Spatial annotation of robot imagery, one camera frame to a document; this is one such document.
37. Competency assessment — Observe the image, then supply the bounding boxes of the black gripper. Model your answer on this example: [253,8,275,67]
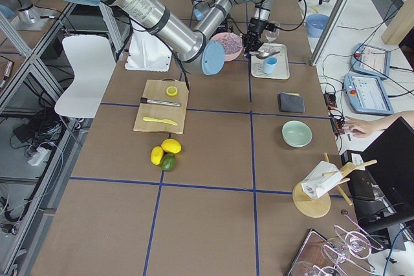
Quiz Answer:
[243,19,268,52]

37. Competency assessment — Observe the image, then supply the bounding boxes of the metal ice scoop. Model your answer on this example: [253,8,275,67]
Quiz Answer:
[249,47,280,59]

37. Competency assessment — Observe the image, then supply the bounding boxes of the clear ice cubes pile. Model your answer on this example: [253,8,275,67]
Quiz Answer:
[219,33,243,55]

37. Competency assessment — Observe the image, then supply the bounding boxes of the pink bowl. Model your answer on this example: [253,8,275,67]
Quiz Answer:
[211,32,243,61]

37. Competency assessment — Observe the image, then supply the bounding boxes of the light blue cup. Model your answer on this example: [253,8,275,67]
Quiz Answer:
[262,56,278,74]

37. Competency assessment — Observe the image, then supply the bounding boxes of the wooden cup stand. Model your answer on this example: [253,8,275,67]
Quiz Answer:
[292,153,377,218]

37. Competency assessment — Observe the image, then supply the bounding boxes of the person hand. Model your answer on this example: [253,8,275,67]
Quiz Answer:
[343,118,381,138]

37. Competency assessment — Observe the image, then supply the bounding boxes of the clear wine glass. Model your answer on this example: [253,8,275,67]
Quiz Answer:
[265,21,279,52]

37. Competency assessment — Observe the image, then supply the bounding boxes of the white serving tray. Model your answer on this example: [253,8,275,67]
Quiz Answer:
[250,43,290,80]

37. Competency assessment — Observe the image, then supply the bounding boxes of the blue bowl on side table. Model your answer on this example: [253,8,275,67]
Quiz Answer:
[305,14,329,38]

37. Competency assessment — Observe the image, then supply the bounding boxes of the grey folded cloth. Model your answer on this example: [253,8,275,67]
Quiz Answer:
[278,92,305,113]

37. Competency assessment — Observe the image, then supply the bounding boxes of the lemon half slice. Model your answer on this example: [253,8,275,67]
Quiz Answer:
[166,86,179,97]

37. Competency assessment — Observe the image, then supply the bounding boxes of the green ceramic bowl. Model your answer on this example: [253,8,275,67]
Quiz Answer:
[282,120,312,147]

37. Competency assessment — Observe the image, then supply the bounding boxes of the wooden cutting board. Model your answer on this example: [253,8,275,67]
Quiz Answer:
[133,80,189,134]

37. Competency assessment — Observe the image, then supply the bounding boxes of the far teach pendant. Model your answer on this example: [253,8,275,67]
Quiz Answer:
[351,43,391,80]

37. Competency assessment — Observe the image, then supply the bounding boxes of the teach pendant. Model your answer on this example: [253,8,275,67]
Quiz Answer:
[351,43,391,80]
[343,74,394,116]

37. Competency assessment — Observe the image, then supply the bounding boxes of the steel muddler rod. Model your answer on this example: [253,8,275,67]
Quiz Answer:
[140,97,181,107]

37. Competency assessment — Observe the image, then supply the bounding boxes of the near teach pendant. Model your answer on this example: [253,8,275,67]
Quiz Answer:
[343,74,394,116]

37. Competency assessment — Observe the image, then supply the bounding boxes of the yellow lemon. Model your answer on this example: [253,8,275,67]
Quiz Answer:
[161,138,182,154]
[150,146,164,165]

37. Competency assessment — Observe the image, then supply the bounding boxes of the green lime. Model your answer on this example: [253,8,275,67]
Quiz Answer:
[160,153,176,171]

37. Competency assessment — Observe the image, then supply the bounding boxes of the white chair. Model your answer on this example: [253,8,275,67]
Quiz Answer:
[54,35,116,118]

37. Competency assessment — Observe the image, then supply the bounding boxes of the hanging wine glasses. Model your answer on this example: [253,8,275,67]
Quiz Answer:
[286,209,384,275]

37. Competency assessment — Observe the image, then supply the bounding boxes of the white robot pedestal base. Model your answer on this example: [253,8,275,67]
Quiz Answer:
[125,30,172,72]

